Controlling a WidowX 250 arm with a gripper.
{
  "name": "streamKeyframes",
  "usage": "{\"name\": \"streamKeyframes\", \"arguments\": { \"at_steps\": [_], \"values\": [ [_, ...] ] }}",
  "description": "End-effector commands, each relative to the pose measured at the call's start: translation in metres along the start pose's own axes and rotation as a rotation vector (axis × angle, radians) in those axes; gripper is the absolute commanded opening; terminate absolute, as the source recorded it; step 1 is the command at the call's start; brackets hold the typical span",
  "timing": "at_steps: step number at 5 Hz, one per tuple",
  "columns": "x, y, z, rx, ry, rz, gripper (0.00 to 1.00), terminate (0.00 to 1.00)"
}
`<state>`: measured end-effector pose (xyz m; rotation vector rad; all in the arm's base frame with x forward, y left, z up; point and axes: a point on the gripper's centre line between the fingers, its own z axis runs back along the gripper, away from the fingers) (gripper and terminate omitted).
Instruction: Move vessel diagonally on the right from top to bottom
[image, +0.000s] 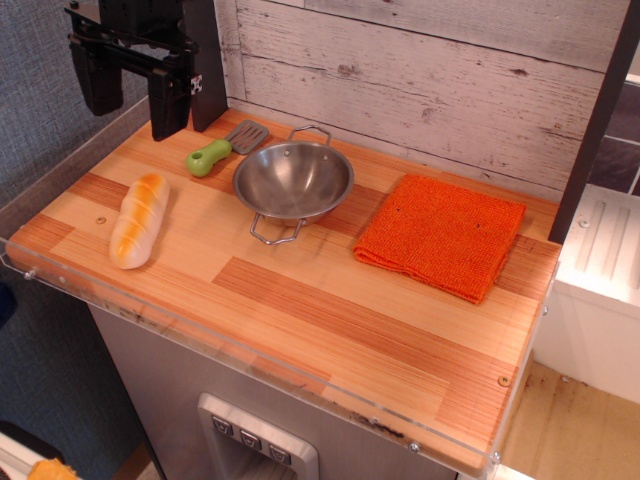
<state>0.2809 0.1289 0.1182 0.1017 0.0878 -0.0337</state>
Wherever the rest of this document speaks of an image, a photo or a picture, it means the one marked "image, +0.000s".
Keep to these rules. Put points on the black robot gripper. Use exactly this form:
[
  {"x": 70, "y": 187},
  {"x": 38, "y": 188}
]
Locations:
[{"x": 144, "y": 37}]

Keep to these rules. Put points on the stainless steel two-handled bowl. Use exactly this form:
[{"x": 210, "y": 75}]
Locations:
[{"x": 294, "y": 183}]

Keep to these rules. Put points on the toy bread loaf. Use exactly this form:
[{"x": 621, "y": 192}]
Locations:
[{"x": 139, "y": 222}]

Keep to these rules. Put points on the clear acrylic edge guard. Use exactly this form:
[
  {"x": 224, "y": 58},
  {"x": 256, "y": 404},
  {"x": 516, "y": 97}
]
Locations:
[{"x": 350, "y": 335}]

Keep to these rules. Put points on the silver dispenser button panel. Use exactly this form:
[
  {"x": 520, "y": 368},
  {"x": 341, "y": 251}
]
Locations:
[{"x": 244, "y": 446}]

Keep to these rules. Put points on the orange knitted cloth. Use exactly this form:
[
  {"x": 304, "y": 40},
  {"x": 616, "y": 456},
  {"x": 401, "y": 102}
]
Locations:
[{"x": 442, "y": 235}]

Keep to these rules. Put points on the yellow object bottom left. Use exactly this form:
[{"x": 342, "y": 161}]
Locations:
[{"x": 51, "y": 469}]

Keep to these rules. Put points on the white toy sink unit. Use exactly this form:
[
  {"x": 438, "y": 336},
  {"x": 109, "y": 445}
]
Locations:
[{"x": 590, "y": 326}]

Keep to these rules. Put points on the dark grey left post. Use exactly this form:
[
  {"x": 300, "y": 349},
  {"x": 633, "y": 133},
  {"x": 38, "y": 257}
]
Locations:
[{"x": 201, "y": 26}]

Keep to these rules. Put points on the dark grey post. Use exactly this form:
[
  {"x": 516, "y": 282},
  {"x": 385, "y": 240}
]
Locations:
[
  {"x": 618, "y": 68},
  {"x": 201, "y": 26}
]

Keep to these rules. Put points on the green handled grey spatula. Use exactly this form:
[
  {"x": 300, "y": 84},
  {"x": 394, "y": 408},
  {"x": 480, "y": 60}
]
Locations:
[{"x": 243, "y": 139}]

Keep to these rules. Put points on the dark grey right post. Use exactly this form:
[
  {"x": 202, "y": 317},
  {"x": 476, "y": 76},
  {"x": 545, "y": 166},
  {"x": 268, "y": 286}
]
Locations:
[{"x": 618, "y": 68}]

